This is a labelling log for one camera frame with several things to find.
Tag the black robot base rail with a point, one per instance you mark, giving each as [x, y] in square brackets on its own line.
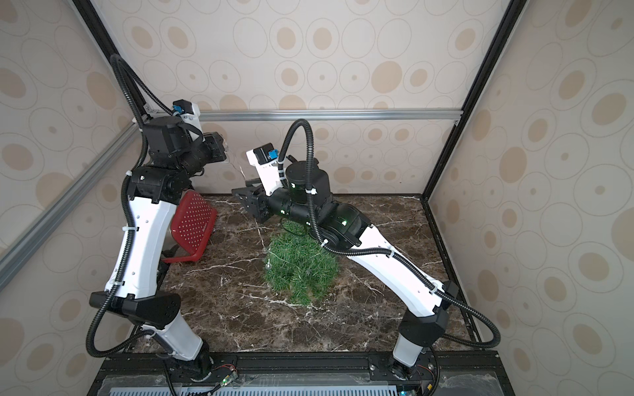
[308, 373]

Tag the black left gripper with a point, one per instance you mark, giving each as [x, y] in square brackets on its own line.
[215, 139]

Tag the clear bulb string light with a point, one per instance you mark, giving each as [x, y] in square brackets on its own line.
[232, 160]

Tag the green artificial christmas tree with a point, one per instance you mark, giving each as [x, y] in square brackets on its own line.
[298, 267]

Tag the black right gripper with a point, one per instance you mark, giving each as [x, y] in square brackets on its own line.
[257, 202]

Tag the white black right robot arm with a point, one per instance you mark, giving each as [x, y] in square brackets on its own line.
[301, 193]

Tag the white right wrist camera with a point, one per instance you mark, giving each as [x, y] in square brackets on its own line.
[264, 159]

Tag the silver aluminium left rail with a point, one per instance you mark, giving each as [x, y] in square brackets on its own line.
[27, 244]

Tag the silver aluminium rail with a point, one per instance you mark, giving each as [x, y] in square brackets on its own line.
[27, 244]
[316, 115]

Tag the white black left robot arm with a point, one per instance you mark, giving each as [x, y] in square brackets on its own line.
[174, 149]

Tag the red polka dot toaster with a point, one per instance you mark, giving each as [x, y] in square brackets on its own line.
[191, 229]

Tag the silver aluminium back rail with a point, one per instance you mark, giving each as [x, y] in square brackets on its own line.
[316, 115]

